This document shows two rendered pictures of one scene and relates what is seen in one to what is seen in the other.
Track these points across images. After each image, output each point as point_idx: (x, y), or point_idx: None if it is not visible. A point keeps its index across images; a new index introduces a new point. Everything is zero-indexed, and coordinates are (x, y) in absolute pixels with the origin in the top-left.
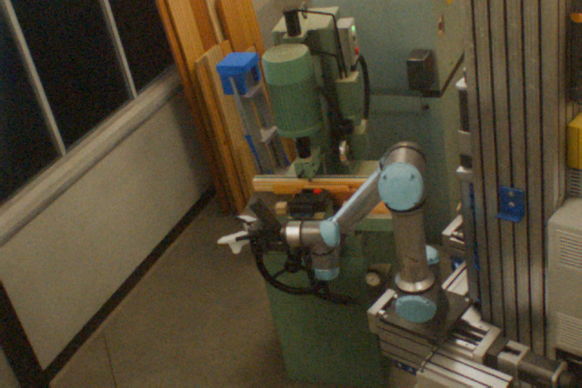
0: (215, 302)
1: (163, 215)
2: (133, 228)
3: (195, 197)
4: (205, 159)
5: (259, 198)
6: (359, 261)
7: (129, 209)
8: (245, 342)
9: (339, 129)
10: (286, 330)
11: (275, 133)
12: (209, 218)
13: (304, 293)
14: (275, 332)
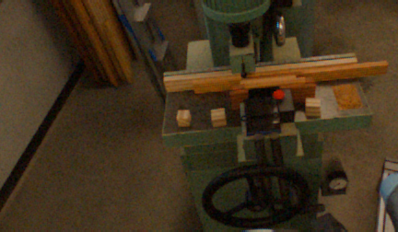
0: (111, 182)
1: (37, 101)
2: (4, 125)
3: (67, 75)
4: (70, 39)
5: (331, 215)
6: (316, 161)
7: None
8: (155, 225)
9: (277, 2)
10: (216, 231)
11: (149, 10)
12: (85, 92)
13: (268, 226)
14: (182, 206)
